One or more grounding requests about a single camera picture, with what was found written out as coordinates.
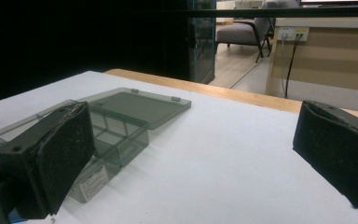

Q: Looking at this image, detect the dark glass door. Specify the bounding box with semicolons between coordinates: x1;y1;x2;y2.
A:
187;0;217;85

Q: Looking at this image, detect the clear grey plastic storage box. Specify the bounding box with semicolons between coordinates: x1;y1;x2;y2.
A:
0;87;192;204

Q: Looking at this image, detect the white wall socket panel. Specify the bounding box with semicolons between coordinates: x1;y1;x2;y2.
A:
277;26;310;42

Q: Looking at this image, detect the white power cable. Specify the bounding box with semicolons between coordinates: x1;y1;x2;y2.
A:
280;33;288;96

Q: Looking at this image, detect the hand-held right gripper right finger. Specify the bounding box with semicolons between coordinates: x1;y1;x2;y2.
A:
292;100;358;216

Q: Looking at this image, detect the grey armchair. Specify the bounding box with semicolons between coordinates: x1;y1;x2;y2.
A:
215;1;299;63

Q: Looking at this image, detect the black horizontal bar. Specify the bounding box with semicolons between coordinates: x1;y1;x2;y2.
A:
130;5;358;19

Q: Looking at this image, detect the beige counter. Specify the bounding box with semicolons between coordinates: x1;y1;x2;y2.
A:
264;17;358;114

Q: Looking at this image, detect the black power cable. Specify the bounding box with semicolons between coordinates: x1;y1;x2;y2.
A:
284;33;303;99

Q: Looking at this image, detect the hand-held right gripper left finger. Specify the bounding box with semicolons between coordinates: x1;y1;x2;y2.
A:
0;101;96;219

